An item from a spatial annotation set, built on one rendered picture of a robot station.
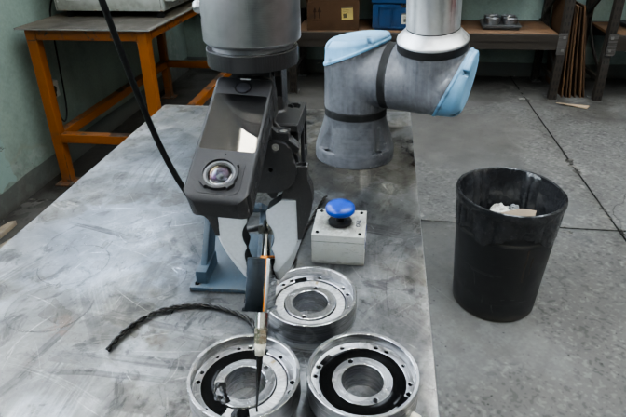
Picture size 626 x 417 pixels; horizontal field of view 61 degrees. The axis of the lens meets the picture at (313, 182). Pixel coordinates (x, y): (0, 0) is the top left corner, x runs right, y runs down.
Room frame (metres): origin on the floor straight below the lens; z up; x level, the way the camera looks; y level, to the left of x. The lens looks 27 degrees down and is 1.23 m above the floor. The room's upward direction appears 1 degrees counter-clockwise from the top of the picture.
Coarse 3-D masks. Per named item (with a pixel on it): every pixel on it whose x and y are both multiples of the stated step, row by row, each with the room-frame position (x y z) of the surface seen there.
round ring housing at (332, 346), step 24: (336, 336) 0.41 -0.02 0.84; (360, 336) 0.41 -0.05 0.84; (384, 336) 0.41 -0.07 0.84; (312, 360) 0.38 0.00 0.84; (360, 360) 0.39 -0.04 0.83; (408, 360) 0.38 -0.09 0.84; (312, 384) 0.35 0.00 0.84; (336, 384) 0.36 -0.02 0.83; (360, 384) 0.38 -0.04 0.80; (384, 384) 0.36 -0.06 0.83; (312, 408) 0.34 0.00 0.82; (408, 408) 0.33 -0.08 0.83
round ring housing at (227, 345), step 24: (240, 336) 0.41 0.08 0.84; (216, 360) 0.39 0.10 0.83; (240, 360) 0.39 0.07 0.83; (288, 360) 0.39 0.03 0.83; (192, 384) 0.36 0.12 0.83; (240, 384) 0.38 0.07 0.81; (264, 384) 0.37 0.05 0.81; (288, 384) 0.36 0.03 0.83; (192, 408) 0.33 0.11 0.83; (288, 408) 0.33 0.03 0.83
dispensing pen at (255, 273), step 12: (264, 228) 0.41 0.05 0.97; (264, 240) 0.41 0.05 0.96; (264, 252) 0.40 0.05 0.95; (252, 264) 0.39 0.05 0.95; (264, 264) 0.38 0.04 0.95; (252, 276) 0.38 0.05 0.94; (264, 276) 0.38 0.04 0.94; (252, 288) 0.37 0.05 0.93; (264, 288) 0.37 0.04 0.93; (252, 300) 0.37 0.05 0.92; (264, 312) 0.37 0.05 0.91; (264, 324) 0.37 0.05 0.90; (264, 336) 0.36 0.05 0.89; (264, 348) 0.36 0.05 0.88
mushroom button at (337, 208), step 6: (330, 204) 0.62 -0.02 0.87; (336, 204) 0.62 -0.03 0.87; (342, 204) 0.62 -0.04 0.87; (348, 204) 0.62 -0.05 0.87; (330, 210) 0.61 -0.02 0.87; (336, 210) 0.61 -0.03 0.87; (342, 210) 0.61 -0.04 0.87; (348, 210) 0.61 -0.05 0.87; (354, 210) 0.62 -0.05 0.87; (336, 216) 0.60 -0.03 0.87; (342, 216) 0.60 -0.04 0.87; (348, 216) 0.61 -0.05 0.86
